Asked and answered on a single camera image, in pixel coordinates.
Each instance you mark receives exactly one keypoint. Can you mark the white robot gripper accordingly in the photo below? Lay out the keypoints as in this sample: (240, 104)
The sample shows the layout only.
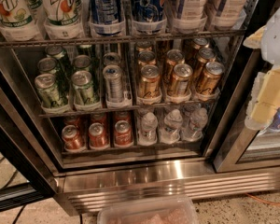
(277, 42)

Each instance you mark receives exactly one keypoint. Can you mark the silver redbull can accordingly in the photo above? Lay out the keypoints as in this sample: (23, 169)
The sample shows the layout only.
(113, 83)
(111, 58)

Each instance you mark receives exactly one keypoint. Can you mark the front right gold can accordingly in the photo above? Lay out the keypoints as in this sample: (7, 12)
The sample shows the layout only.
(209, 78)

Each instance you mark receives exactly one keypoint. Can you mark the gold can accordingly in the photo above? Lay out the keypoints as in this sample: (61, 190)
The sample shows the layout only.
(149, 82)
(204, 56)
(146, 57)
(180, 80)
(209, 78)
(173, 57)

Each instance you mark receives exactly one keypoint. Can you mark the front middle gold can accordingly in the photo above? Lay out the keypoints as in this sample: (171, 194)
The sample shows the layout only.
(180, 80)

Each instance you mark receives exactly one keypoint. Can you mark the front left gold can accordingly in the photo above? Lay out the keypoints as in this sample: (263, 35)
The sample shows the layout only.
(149, 82)

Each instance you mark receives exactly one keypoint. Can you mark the front right red can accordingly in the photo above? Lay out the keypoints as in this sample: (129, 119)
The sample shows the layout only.
(123, 133)

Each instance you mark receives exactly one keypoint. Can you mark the red can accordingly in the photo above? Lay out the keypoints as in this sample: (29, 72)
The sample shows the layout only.
(123, 133)
(72, 138)
(98, 136)

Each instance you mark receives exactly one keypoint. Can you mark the steel fridge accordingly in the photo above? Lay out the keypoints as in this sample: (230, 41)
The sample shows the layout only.
(227, 160)

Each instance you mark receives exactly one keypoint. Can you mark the front middle red can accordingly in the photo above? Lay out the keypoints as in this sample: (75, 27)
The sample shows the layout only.
(98, 136)

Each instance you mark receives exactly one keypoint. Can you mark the front right green can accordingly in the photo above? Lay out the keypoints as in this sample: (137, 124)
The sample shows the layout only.
(84, 88)

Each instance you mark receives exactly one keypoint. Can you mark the green can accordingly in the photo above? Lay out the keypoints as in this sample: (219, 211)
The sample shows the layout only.
(50, 65)
(82, 62)
(60, 54)
(84, 88)
(49, 91)

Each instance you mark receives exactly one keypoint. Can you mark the middle right green can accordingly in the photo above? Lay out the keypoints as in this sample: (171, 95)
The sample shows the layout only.
(82, 62)

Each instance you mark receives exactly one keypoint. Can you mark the front left red can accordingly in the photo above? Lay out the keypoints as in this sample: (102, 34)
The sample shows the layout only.
(72, 138)

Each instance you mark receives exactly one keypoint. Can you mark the back left green can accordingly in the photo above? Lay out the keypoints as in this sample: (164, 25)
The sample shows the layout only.
(60, 54)

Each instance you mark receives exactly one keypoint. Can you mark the middle left green can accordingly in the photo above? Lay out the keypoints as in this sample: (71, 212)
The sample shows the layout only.
(50, 65)

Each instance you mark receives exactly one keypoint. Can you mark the front left green can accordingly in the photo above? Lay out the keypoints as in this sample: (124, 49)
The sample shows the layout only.
(49, 91)

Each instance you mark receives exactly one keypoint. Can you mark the right white drink bottle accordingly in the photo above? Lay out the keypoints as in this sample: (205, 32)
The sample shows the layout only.
(223, 14)

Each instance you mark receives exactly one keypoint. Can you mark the white drink bottle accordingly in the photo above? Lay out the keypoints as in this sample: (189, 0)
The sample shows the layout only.
(223, 14)
(188, 15)

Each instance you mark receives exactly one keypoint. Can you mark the right clear water bottle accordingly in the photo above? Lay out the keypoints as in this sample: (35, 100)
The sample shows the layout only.
(197, 121)

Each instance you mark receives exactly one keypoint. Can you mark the clear water bottle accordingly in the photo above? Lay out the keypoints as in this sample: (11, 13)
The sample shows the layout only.
(197, 121)
(171, 127)
(148, 126)

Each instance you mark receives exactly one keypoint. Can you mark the left white drink bottle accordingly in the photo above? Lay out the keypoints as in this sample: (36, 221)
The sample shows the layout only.
(188, 15)

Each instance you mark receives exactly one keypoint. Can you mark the middle clear water bottle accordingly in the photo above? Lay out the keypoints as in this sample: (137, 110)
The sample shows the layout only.
(171, 127)

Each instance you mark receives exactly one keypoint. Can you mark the right blue pepsi bottle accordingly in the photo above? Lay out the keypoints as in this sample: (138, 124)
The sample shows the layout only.
(148, 16)

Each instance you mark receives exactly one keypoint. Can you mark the blue pepsi bottle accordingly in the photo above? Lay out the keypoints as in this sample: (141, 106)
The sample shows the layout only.
(106, 17)
(148, 16)

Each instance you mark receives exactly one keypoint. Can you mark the left clear water bottle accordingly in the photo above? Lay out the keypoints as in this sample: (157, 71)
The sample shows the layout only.
(148, 126)

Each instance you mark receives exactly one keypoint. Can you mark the clear plastic container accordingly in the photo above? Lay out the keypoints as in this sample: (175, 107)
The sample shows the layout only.
(174, 209)

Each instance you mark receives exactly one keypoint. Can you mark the left blue pepsi bottle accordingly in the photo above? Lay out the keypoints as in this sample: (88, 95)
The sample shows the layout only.
(106, 17)

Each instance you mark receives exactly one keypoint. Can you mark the right 7up bottle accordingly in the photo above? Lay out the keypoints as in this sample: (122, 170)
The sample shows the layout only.
(64, 19)

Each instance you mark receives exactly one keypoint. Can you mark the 7up bottle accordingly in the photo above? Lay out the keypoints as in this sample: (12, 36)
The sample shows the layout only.
(64, 19)
(17, 22)

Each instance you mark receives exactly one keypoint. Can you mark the left 7up bottle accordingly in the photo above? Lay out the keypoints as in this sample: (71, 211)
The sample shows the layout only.
(17, 22)

